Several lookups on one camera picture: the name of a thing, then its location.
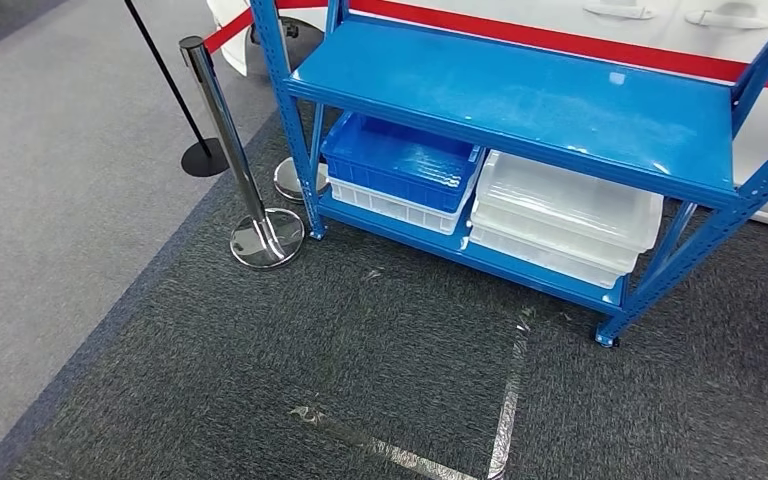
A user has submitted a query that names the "red barrier belt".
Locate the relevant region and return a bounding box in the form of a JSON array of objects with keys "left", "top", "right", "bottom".
[{"left": 203, "top": 0, "right": 768, "bottom": 96}]

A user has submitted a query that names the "blue metal shelf rack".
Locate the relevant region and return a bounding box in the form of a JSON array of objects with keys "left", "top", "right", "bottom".
[{"left": 248, "top": 0, "right": 768, "bottom": 350}]

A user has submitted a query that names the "black base stanchion post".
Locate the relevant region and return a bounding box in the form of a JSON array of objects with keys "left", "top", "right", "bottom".
[{"left": 122, "top": 0, "right": 230, "bottom": 179}]

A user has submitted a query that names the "silver floor tape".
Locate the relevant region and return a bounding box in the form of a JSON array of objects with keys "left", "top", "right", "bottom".
[{"left": 288, "top": 306, "right": 536, "bottom": 480}]

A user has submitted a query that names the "blue plastic bin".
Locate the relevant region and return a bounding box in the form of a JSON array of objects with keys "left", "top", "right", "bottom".
[{"left": 320, "top": 111, "right": 486, "bottom": 215}]

